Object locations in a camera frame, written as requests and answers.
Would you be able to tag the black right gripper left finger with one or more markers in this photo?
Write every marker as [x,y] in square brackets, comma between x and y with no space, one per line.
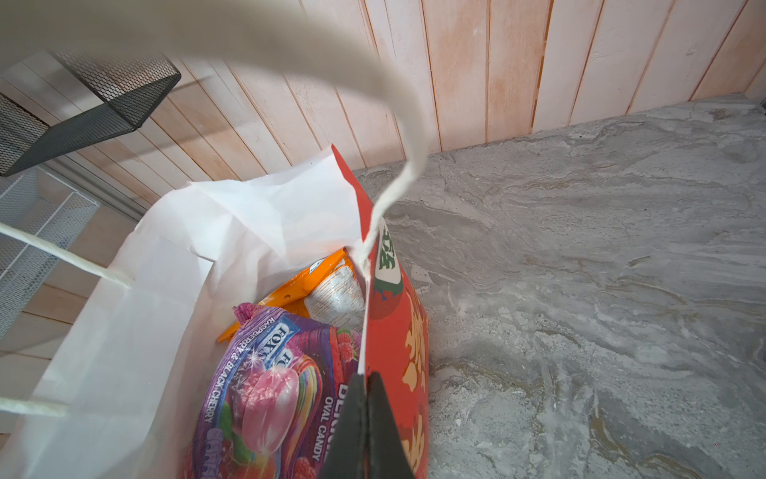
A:
[347,452]

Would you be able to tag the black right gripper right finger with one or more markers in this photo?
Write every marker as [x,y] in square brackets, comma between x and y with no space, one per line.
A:
[386,455]

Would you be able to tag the orange mango snack bag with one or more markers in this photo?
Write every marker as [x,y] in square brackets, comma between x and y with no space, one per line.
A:
[328,291]

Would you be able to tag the purple Fox's berries candy bag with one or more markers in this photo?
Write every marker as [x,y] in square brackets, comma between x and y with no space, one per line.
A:
[275,399]

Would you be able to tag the black wire mesh basket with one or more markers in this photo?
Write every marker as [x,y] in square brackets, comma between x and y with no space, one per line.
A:
[91,101]

